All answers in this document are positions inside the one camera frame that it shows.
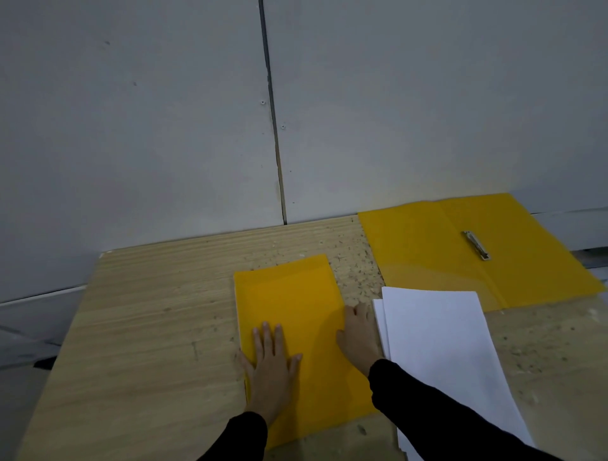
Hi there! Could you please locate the gathered white papers stack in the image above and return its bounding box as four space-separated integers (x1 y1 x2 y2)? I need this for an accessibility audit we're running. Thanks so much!
372 286 535 461

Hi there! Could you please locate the person's left forearm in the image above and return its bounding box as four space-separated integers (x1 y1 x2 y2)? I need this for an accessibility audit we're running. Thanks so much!
197 412 269 461

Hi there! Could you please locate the silver metal folder clip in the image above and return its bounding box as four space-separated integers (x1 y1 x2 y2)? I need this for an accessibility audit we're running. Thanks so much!
462 230 491 261

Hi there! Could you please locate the person's right hand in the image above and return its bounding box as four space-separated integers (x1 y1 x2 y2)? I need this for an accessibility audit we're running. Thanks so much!
336 303 384 377

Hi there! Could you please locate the person's left hand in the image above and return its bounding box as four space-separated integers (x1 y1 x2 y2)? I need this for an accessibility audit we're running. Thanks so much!
237 322 303 426

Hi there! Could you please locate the person's right forearm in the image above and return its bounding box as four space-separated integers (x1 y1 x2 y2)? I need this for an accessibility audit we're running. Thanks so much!
368 359 564 461

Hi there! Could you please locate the yellow folder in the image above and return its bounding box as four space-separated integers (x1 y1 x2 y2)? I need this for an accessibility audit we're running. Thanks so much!
357 193 607 313
233 254 379 450

